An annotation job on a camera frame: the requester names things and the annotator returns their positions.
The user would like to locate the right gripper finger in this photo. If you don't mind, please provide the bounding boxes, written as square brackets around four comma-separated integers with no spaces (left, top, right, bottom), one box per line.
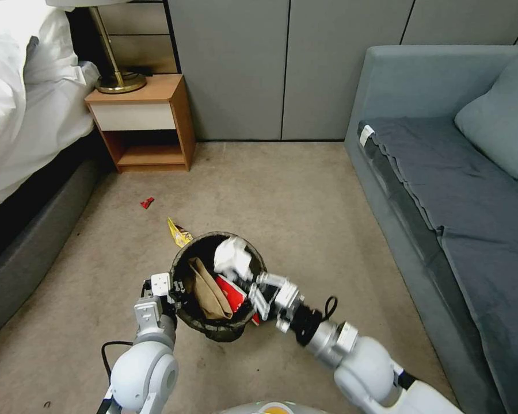
[241,280,273,323]
[246,271,291,290]

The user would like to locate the white paper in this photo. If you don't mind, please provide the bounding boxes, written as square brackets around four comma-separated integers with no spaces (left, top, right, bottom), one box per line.
[213,235,254,279]

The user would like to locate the dark round trash bin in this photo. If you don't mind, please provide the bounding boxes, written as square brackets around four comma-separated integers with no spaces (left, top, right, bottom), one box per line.
[170,231,268,344]

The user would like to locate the brown paper bag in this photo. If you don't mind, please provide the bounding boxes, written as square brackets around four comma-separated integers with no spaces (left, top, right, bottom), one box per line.
[187,257,235,320]

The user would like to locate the red carton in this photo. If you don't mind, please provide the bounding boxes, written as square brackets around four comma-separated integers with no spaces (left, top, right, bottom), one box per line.
[215,275,262,327]

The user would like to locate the yellow snack wrapper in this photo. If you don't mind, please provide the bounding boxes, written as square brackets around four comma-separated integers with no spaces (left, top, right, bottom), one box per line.
[167,217,195,249]

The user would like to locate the white robot front shell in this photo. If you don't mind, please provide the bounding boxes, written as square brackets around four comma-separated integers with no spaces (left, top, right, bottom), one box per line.
[217,400,304,414]

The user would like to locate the dark grey bed base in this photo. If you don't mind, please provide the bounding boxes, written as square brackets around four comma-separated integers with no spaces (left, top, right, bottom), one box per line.
[0,129,109,346]

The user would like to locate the white nightstand drawer front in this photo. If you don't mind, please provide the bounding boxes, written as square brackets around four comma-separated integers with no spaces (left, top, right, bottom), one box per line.
[89,102,177,132]

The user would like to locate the wooden nightstand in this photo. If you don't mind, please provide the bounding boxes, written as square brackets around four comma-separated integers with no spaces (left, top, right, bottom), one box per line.
[84,74,197,174]

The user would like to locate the brass table lamp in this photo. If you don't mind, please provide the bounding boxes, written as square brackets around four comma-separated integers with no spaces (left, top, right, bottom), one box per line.
[47,0,148,95]

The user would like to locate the dark grey sofa cover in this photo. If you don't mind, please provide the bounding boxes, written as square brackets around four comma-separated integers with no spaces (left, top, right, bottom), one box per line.
[357,117,518,391]

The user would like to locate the white bed duvet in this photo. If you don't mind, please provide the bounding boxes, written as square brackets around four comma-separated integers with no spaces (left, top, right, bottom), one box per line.
[0,0,101,219]

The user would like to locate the blue-grey sofa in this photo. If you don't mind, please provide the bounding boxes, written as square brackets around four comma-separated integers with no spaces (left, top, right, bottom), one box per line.
[344,43,518,414]

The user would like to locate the brown wooden headboard panel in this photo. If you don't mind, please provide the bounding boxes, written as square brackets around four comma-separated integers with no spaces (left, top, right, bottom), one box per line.
[96,0,182,76]

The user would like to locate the white pillow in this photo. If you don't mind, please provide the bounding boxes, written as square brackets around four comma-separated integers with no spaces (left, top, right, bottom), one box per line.
[24,6,101,87]

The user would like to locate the blue-grey sofa cushion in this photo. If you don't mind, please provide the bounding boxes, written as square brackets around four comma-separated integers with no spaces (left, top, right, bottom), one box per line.
[454,32,518,196]

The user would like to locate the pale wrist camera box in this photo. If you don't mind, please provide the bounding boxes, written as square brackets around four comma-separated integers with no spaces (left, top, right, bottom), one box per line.
[151,272,173,299]
[275,279,303,319]

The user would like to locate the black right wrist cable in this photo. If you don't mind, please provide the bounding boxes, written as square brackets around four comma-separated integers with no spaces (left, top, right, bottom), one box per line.
[293,296,339,347]

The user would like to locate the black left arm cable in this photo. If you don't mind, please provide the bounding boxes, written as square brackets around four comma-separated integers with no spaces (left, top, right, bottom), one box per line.
[101,341,135,377]

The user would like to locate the black lamp cable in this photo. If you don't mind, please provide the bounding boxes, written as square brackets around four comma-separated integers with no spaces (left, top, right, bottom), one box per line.
[120,66,157,80]

